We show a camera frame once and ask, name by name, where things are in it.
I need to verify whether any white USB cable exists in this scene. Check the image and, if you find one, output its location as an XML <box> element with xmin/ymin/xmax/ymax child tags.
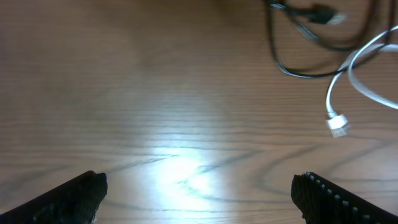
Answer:
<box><xmin>325</xmin><ymin>24</ymin><xmax>398</xmax><ymax>139</ymax></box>

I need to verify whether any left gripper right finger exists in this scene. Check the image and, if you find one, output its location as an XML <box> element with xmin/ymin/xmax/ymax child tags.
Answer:
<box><xmin>291</xmin><ymin>172</ymin><xmax>397</xmax><ymax>224</ymax></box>

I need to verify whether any black USB cable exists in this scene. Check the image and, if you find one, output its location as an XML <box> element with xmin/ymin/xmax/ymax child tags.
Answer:
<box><xmin>264</xmin><ymin>0</ymin><xmax>397</xmax><ymax>79</ymax></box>

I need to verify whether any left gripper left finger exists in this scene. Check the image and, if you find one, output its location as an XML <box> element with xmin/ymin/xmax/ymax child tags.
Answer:
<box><xmin>1</xmin><ymin>170</ymin><xmax>108</xmax><ymax>224</ymax></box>

